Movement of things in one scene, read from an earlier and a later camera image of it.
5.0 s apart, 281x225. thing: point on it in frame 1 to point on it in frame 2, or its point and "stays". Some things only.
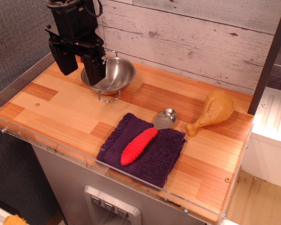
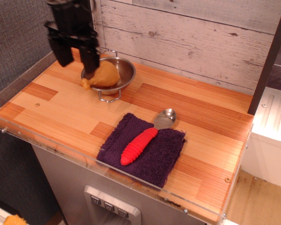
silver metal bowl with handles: (120, 72) stays
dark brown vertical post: (265, 74) stays
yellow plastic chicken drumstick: (219, 106) to (106, 75)
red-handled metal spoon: (164, 119) stays
